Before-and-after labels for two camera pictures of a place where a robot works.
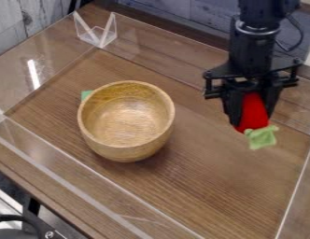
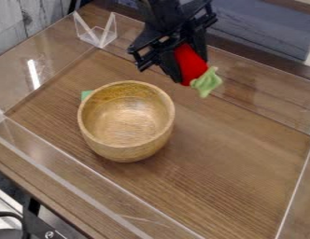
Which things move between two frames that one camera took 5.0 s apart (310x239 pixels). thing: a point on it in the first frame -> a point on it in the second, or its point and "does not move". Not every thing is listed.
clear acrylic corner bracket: x=100 y=36 does not move
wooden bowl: x=126 y=119 does not move
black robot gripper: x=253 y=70 -> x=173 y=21
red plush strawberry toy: x=254 y=120 -> x=194 y=70
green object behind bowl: x=85 y=93 does not move
